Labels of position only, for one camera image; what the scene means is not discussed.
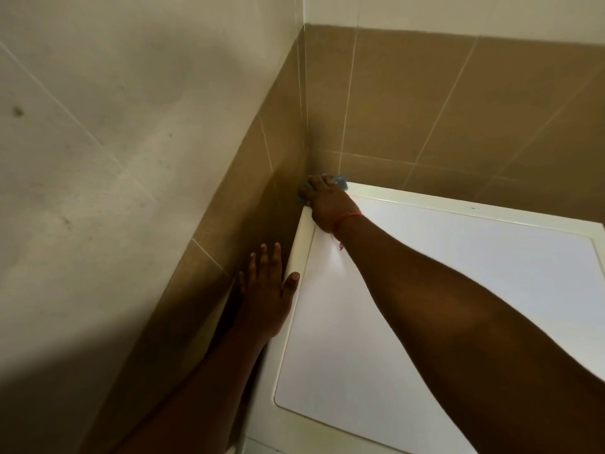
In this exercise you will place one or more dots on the blue cloth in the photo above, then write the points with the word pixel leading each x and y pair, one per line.
pixel 341 180

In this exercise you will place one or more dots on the person's left forearm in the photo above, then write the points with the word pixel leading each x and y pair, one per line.
pixel 194 401

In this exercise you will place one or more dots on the white washing machine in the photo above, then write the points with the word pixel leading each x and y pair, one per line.
pixel 425 278

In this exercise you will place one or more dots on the person's left hand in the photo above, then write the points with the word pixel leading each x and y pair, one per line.
pixel 264 302

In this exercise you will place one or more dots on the person's right hand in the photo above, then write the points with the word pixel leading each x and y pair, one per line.
pixel 328 203

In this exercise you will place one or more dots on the person's right forearm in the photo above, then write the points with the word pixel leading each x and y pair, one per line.
pixel 472 349

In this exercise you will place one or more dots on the red thread wristband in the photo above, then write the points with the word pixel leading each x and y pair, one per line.
pixel 345 219

